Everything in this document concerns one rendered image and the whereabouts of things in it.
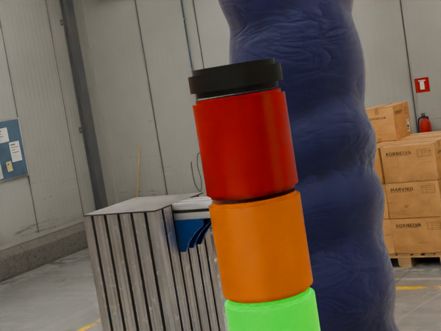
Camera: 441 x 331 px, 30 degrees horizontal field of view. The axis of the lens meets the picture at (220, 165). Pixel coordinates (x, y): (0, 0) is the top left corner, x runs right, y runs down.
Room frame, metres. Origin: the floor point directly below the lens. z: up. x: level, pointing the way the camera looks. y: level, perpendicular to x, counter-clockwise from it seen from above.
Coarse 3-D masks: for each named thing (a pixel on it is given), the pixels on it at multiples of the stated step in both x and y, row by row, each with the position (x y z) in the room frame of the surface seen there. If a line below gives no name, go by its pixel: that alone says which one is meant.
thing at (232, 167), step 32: (224, 96) 0.45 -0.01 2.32; (256, 96) 0.42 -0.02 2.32; (224, 128) 0.42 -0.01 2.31; (256, 128) 0.42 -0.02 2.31; (288, 128) 0.43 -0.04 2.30; (224, 160) 0.42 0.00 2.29; (256, 160) 0.42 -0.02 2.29; (288, 160) 0.43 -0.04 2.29; (224, 192) 0.42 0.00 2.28; (256, 192) 0.42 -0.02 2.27
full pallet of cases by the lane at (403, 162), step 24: (384, 120) 9.55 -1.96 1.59; (408, 120) 9.94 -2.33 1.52; (384, 144) 9.23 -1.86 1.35; (408, 144) 8.85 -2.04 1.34; (432, 144) 8.67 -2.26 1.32; (384, 168) 8.96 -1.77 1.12; (408, 168) 8.82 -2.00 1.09; (432, 168) 8.68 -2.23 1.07; (384, 192) 8.99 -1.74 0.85; (408, 192) 8.84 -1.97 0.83; (432, 192) 8.70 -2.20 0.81; (384, 216) 9.01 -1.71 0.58; (408, 216) 8.86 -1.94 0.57; (432, 216) 8.72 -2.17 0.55; (408, 240) 8.89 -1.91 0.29; (432, 240) 8.75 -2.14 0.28; (408, 264) 8.90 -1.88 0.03
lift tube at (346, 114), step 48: (240, 0) 1.36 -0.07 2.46; (288, 0) 1.34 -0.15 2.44; (336, 0) 1.36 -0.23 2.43; (240, 48) 1.38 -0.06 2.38; (288, 48) 1.33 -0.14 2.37; (336, 48) 1.34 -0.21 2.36; (288, 96) 1.33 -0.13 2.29; (336, 96) 1.35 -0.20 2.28; (336, 144) 1.33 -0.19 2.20; (336, 192) 1.33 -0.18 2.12; (336, 240) 1.34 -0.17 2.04; (384, 240) 1.41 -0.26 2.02; (336, 288) 1.33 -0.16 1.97; (384, 288) 1.36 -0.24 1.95
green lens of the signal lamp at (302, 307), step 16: (224, 304) 0.44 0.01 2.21; (240, 304) 0.43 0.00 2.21; (256, 304) 0.42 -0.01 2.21; (272, 304) 0.42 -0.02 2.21; (288, 304) 0.42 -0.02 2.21; (304, 304) 0.42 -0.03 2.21; (240, 320) 0.42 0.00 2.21; (256, 320) 0.42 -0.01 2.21; (272, 320) 0.42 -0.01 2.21; (288, 320) 0.42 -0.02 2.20; (304, 320) 0.42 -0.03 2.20
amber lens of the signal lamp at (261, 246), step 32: (288, 192) 0.43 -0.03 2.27; (224, 224) 0.42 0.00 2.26; (256, 224) 0.42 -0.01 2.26; (288, 224) 0.42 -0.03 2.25; (224, 256) 0.43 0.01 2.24; (256, 256) 0.42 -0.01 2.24; (288, 256) 0.42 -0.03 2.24; (224, 288) 0.43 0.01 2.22; (256, 288) 0.42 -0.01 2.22; (288, 288) 0.42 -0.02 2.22
